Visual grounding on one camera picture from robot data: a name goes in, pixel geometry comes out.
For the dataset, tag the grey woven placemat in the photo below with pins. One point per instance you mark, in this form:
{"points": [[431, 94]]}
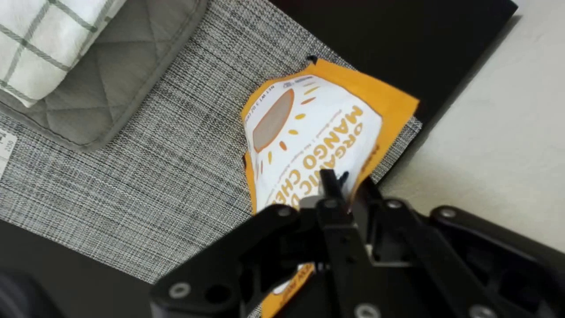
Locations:
{"points": [[195, 159]]}

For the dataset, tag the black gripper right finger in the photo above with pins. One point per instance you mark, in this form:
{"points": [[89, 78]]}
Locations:
{"points": [[453, 253]]}

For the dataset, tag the white and orange mango packet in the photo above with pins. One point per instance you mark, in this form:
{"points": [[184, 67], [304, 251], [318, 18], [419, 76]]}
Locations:
{"points": [[329, 129]]}

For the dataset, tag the white checkered dish towel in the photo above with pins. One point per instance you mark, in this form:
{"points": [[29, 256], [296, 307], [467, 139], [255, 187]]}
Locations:
{"points": [[41, 41]]}

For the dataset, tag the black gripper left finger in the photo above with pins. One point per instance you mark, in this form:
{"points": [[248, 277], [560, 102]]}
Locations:
{"points": [[235, 249]]}

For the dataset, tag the white placemat label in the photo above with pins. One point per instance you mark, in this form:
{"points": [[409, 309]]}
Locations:
{"points": [[4, 152]]}

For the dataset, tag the grey quilted pot holder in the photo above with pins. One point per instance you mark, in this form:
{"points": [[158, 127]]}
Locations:
{"points": [[126, 71]]}

